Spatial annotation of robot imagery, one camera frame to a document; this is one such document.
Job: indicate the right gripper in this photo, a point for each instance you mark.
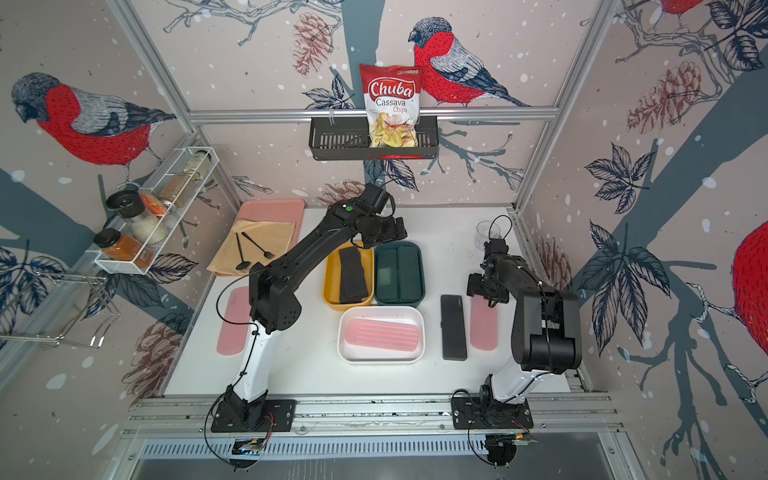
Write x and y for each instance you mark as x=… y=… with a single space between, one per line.
x=473 y=287

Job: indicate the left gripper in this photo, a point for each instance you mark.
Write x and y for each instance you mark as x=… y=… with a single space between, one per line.
x=393 y=234

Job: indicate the green pencil case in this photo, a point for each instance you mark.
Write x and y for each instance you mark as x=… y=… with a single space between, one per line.
x=386 y=276
x=409 y=276

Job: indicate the black pencil case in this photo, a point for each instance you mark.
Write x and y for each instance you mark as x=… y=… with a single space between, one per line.
x=453 y=332
x=353 y=286

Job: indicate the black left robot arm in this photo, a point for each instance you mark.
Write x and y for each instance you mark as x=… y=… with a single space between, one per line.
x=274 y=306

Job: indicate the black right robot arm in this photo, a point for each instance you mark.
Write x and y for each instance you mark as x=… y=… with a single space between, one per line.
x=545 y=338

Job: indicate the dark teal storage box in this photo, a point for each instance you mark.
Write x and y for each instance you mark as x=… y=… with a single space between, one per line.
x=396 y=245

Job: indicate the yellow storage box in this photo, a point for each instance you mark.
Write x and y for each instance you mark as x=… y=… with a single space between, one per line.
x=333 y=274

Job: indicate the white storage box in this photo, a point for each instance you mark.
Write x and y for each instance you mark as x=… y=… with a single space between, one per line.
x=370 y=356

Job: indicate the clear measuring cup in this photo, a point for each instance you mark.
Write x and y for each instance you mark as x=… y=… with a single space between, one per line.
x=484 y=231

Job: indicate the pink tray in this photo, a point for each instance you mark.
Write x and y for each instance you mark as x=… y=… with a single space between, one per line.
x=275 y=210

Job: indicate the black spoon left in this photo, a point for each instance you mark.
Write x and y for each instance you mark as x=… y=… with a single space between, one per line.
x=244 y=264

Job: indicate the Chuba cassava chips bag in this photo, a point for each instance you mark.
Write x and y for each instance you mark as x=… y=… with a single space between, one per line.
x=392 y=103

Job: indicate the tan spice jar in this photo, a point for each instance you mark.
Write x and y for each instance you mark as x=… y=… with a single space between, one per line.
x=182 y=187

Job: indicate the black lid spice grinder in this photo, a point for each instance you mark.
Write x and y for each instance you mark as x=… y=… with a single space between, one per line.
x=144 y=226

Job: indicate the orange spice jar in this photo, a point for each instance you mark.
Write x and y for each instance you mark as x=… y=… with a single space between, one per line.
x=123 y=247

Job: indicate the black wire basket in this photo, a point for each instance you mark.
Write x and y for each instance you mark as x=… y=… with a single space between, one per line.
x=348 y=139

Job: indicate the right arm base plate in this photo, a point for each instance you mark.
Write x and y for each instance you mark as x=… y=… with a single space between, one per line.
x=468 y=414

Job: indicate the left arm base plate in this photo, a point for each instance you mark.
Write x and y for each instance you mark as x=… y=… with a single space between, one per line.
x=276 y=415

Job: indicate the white wire spice rack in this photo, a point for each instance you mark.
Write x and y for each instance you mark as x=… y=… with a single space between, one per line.
x=170 y=217

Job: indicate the metal wire hook rack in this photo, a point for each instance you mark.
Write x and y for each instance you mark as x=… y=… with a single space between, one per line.
x=68 y=309

